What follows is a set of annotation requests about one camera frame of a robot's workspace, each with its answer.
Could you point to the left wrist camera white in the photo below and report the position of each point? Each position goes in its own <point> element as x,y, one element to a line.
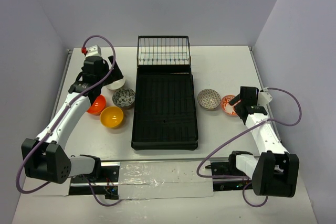
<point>91,51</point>

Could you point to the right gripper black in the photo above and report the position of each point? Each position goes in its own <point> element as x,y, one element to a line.
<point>235,99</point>

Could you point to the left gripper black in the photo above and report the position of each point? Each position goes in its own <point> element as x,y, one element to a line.
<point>113,70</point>

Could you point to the black wire plate holder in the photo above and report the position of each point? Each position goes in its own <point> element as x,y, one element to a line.
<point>164,54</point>

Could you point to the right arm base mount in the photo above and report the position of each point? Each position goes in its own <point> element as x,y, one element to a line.
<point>227,184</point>

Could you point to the dark floral patterned bowl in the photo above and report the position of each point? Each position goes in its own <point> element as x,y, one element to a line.
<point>124,98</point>

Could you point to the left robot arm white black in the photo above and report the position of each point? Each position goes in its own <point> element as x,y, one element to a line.
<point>44,157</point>

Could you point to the yellow plastic bowl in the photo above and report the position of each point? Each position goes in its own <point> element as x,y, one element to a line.
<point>111,117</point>

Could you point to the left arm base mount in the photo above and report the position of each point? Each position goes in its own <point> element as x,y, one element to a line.
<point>106,184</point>

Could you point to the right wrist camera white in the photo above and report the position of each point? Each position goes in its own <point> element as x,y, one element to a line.
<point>264,98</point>

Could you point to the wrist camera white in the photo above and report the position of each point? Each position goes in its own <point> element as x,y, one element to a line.
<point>264,98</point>
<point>91,51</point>

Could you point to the white ceramic bowl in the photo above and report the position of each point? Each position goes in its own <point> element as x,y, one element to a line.
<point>116,84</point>

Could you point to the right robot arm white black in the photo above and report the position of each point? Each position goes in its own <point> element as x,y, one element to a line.
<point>275,171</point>

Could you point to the black dish rack tray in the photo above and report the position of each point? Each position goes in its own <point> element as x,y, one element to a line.
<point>164,113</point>

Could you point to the brown geometric patterned bowl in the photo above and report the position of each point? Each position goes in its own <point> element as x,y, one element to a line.
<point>209,99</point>

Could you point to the orange white patterned bowl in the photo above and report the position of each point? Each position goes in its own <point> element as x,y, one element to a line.
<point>226,107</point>

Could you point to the orange plastic bowl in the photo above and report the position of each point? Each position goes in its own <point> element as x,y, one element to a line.
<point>98,106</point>

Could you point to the silver tape strip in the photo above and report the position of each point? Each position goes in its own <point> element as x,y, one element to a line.
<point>160,180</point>

